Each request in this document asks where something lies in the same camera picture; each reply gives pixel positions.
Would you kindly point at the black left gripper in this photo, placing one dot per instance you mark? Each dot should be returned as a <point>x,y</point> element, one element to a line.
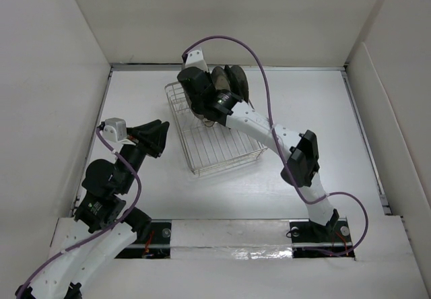
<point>158,141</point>

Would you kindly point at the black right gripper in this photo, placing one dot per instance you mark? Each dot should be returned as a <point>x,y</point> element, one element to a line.
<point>208,77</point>

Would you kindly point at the cream plate checkered dark rim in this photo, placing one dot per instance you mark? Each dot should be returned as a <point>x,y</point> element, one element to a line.
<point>220,79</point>

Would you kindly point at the cream plate tree pattern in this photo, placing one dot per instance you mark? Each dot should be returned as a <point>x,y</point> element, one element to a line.
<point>208,123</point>

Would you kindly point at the black floral square plate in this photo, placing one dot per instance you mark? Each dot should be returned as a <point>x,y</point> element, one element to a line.
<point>232,78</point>

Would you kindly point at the grey reindeer round plate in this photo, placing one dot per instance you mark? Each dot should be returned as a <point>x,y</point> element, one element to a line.
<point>242,82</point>

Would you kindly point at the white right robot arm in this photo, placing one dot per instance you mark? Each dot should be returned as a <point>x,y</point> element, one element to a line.
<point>221,96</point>

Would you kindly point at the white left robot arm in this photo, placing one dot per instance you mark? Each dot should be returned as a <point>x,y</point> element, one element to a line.
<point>107,220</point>

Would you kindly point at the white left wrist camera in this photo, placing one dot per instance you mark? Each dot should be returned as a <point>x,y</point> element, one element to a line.
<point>114,130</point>

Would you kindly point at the metal wire dish rack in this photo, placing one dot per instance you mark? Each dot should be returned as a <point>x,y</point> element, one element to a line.
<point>208,150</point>

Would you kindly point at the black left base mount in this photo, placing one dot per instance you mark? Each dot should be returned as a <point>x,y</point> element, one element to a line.
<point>156,245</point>

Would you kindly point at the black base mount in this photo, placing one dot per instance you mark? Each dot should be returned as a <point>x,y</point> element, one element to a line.
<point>156,245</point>
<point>306,244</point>

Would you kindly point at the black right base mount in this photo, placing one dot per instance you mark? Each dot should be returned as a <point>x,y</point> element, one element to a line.
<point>306,244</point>

